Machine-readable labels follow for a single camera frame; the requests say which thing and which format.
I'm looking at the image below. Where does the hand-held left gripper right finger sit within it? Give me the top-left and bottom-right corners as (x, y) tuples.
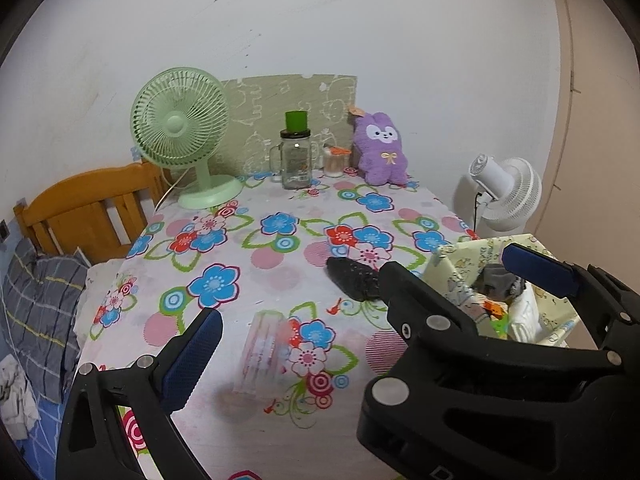
(356, 243), (640, 480)

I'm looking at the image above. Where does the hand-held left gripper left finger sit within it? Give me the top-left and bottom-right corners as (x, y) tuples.
(56, 307), (224, 480)

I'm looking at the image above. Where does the grey sock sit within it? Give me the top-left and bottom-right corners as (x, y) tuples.
(480, 263), (527, 302)

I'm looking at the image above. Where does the clear pink striped packet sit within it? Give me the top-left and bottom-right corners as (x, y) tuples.
(234, 310), (292, 397)

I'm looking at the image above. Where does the yellow patterned storage box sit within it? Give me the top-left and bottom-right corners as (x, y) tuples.
(424, 232), (582, 350)

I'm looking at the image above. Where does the black sock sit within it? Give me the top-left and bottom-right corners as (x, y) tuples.
(326, 256), (389, 304)

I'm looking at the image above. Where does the white folded pad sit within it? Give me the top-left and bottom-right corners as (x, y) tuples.
(509, 289), (540, 342)

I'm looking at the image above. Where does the snack packet in box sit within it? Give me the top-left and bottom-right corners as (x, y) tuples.
(484, 300), (510, 337)

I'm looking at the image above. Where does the white standing fan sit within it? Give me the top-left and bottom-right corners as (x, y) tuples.
(468, 155), (543, 237)

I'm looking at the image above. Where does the floral tablecloth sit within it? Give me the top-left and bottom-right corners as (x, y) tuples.
(75, 170), (482, 480)

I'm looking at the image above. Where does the grey plaid pillow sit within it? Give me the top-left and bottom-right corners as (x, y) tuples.
(0, 237), (89, 404)

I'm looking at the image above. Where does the beige door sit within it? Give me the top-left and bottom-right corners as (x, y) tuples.
(531, 0), (640, 288)

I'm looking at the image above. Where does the blue bed sheet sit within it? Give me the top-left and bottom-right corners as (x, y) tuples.
(14, 394), (68, 480)

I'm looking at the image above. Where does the white crumpled cloth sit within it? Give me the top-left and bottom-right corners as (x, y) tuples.
(0, 354), (42, 439)

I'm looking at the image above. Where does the purple bunny plush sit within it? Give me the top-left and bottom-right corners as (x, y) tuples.
(348, 104), (411, 186)

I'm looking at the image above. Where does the glass mug jar green lid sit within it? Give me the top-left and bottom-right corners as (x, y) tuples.
(270, 111), (319, 190)

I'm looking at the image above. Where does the swab container orange lid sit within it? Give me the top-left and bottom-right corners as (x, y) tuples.
(322, 144), (351, 178)

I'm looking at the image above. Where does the green desk fan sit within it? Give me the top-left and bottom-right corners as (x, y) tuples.
(131, 66), (244, 210)

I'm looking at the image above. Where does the green patterned wall sheet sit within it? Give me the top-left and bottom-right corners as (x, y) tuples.
(220, 74), (358, 179)

